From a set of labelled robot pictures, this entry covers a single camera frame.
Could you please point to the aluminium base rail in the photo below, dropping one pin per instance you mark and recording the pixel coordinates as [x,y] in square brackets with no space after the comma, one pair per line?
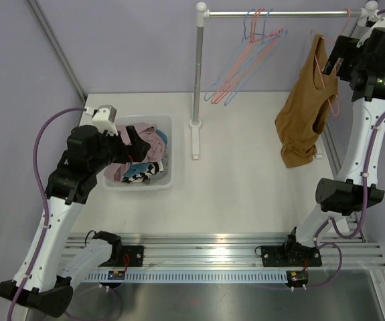
[237,251]

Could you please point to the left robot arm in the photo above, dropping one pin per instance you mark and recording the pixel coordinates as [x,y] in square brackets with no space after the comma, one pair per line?
[38,285]

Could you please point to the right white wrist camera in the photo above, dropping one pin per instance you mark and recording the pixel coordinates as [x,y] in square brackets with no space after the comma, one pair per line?
[380,23]

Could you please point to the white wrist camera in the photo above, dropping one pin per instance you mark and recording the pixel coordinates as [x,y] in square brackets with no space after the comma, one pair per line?
[380,23]
[103,119]

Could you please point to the black white striped tank top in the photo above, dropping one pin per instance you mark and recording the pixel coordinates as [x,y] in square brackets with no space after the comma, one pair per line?
[135,174]

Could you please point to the white slotted cable duct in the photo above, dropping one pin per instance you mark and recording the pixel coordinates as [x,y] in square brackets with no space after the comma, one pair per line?
[136,276]

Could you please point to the grey tank top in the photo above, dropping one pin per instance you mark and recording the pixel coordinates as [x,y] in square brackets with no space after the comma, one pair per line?
[156,171]

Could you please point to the teal blue tank top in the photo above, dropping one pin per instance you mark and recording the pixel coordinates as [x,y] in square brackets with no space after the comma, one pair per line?
[156,160]

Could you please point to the light blue hanger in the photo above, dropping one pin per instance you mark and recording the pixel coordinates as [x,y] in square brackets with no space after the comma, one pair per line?
[232,70]

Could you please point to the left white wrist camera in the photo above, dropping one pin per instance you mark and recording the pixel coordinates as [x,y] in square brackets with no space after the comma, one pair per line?
[103,119]

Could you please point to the mustard brown tank top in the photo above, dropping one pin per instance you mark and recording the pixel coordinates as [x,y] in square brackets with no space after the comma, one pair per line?
[303,117]

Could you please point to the white plastic basket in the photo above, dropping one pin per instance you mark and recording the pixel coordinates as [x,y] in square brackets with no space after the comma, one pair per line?
[165,124]

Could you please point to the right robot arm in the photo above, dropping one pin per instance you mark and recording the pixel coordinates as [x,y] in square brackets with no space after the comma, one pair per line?
[341,203]

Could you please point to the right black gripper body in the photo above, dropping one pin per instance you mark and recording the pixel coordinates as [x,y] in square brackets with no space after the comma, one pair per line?
[344,48]

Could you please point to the metal clothes rack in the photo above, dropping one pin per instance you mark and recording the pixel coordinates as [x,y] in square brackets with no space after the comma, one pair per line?
[370,9]

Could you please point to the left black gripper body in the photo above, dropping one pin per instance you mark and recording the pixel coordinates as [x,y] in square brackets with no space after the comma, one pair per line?
[130,152]

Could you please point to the pink mauve tank top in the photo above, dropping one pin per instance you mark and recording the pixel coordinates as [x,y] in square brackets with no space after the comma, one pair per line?
[115,171]

